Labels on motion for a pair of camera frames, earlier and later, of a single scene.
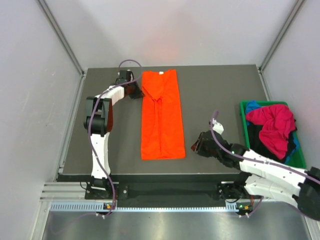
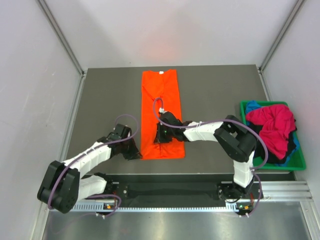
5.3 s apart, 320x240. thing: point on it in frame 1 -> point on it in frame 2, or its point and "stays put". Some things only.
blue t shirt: [251, 106] stays put
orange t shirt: [162, 137] stays put
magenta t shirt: [278, 124] stays put
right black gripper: [198, 146] -> [159, 138]
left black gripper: [138, 94] -> [134, 153]
